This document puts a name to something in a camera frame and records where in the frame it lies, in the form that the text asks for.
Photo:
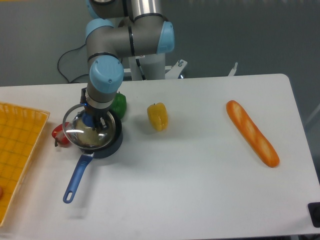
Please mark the blue saucepan with handle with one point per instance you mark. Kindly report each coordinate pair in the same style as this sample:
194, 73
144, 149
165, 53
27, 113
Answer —
88, 155

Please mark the orange baguette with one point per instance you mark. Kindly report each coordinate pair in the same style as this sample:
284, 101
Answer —
251, 133

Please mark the black device at table edge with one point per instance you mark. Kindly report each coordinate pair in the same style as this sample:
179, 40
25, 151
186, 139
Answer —
314, 211

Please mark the red bell pepper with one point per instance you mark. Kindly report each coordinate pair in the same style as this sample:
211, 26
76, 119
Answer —
60, 139

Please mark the yellow woven basket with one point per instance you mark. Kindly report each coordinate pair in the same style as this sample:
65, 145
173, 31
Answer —
20, 130

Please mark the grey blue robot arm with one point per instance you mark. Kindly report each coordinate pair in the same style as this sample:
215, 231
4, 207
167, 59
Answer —
135, 29

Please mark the yellow bell pepper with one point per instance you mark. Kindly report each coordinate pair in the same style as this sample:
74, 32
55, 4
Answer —
158, 116

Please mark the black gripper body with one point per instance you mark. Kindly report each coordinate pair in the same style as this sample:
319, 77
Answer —
93, 110

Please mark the glass pot lid blue knob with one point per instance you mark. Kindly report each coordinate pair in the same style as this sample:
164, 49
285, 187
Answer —
77, 111

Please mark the green bell pepper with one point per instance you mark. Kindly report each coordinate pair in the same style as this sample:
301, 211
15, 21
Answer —
119, 105

